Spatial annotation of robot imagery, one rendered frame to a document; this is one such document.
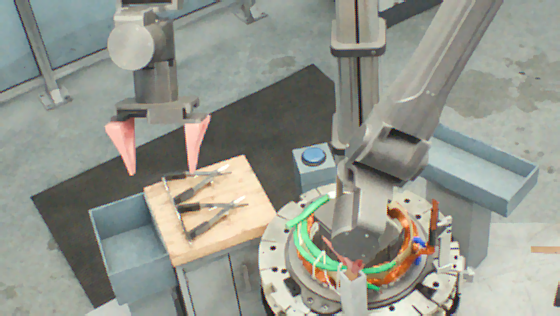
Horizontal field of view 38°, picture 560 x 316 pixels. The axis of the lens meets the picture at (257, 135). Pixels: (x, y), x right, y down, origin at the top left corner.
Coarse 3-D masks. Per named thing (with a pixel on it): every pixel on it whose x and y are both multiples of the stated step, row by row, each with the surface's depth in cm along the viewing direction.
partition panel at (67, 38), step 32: (0, 0) 319; (32, 0) 327; (64, 0) 334; (96, 0) 342; (192, 0) 367; (0, 32) 327; (64, 32) 342; (96, 32) 350; (0, 64) 334; (32, 64) 342; (64, 64) 350
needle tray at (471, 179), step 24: (432, 144) 159; (456, 144) 157; (480, 144) 152; (432, 168) 149; (456, 168) 153; (480, 168) 152; (504, 168) 152; (528, 168) 147; (432, 192) 155; (456, 192) 148; (480, 192) 144; (504, 192) 147; (456, 216) 155; (480, 216) 155; (504, 216) 143; (456, 240) 159; (480, 240) 161
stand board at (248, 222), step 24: (216, 168) 155; (240, 168) 154; (216, 192) 150; (240, 192) 149; (264, 192) 148; (168, 216) 146; (192, 216) 146; (240, 216) 144; (264, 216) 144; (168, 240) 142; (192, 240) 141; (216, 240) 141; (240, 240) 142
